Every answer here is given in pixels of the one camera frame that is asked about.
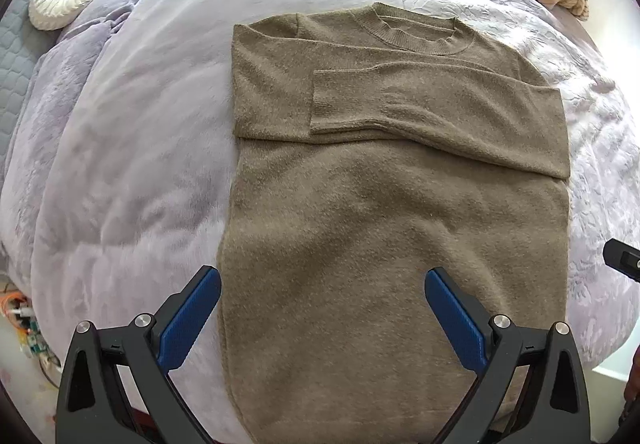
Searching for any olive brown knit sweater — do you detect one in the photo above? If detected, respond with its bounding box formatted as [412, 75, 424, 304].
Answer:
[218, 4, 570, 443]

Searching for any person right hand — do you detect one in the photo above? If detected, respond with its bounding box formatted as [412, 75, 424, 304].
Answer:
[624, 346, 640, 402]

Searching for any grey quilted headboard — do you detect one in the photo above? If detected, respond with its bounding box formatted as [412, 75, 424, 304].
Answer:
[0, 0, 58, 156]

